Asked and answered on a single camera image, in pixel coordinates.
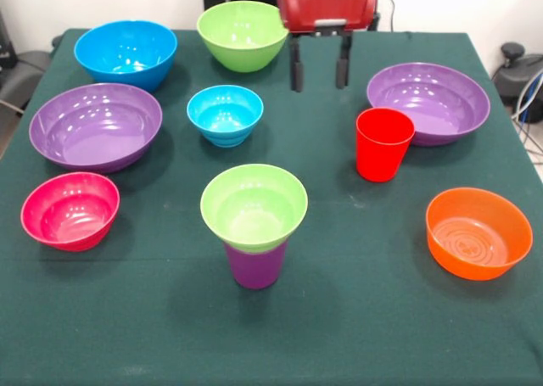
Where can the pink bowl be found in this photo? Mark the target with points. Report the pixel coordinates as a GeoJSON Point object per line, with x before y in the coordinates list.
{"type": "Point", "coordinates": [68, 220]}

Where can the large blue bowl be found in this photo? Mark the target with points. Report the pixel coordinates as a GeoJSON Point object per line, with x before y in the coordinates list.
{"type": "Point", "coordinates": [106, 42]}

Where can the large green bowl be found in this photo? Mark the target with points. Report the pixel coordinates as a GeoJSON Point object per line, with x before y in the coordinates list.
{"type": "Point", "coordinates": [242, 59]}

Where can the orange bowl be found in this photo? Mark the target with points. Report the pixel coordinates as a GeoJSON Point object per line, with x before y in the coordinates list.
{"type": "Point", "coordinates": [475, 267]}

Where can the black grey machine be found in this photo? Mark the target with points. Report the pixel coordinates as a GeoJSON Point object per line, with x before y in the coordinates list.
{"type": "Point", "coordinates": [522, 72]}

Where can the black office chair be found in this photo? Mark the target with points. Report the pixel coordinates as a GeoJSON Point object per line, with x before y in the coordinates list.
{"type": "Point", "coordinates": [25, 72]}

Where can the purple cup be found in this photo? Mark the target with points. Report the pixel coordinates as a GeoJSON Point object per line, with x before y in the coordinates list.
{"type": "Point", "coordinates": [254, 271]}

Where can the small green bowl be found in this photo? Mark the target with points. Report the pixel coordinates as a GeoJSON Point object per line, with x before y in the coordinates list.
{"type": "Point", "coordinates": [254, 216]}

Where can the dark green tablecloth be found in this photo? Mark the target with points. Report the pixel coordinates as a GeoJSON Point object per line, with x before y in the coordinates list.
{"type": "Point", "coordinates": [254, 339]}

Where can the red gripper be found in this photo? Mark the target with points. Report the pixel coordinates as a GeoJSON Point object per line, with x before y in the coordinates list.
{"type": "Point", "coordinates": [326, 8]}

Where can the small blue bowl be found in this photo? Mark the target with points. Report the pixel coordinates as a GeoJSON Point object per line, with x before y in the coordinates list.
{"type": "Point", "coordinates": [225, 119]}

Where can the wide purple bowl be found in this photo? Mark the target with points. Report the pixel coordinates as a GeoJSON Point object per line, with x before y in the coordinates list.
{"type": "Point", "coordinates": [93, 140]}
{"type": "Point", "coordinates": [445, 106]}

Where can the red cup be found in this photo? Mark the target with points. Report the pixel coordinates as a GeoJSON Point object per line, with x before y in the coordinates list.
{"type": "Point", "coordinates": [382, 157]}

